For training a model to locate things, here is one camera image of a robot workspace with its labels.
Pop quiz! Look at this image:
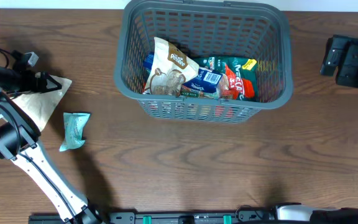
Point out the plain beige paper pouch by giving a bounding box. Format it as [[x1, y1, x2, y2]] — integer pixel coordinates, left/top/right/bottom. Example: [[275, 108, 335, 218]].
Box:
[[5, 75, 72, 130]]

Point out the small teal sachet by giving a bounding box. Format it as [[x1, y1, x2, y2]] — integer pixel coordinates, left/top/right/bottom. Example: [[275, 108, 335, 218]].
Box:
[[59, 113, 90, 152]]

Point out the green instant coffee bag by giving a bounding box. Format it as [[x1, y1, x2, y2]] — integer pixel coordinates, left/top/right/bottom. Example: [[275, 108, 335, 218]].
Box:
[[194, 56, 258, 101]]

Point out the beige brown foil pouch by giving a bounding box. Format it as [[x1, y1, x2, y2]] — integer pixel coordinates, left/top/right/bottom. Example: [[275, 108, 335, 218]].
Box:
[[143, 37, 200, 96]]

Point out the orange spaghetti packet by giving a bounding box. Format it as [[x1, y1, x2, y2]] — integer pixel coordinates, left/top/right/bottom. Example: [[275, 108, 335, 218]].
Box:
[[180, 85, 239, 100]]

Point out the tissue pocket pack bundle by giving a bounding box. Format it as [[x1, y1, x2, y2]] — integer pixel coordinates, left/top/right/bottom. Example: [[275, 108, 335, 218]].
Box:
[[144, 53, 226, 93]]

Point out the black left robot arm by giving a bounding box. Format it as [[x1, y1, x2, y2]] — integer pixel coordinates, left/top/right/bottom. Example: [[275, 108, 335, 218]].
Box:
[[0, 49, 105, 224]]

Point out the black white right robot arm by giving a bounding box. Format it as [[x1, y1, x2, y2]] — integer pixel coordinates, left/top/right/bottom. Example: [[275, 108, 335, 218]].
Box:
[[272, 35, 358, 224]]

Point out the dark grey plastic basket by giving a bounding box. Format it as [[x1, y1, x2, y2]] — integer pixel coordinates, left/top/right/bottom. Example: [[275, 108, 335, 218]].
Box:
[[114, 1, 293, 123]]

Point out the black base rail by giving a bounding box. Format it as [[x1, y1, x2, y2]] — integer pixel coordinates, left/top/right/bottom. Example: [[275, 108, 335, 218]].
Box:
[[28, 210, 358, 224]]

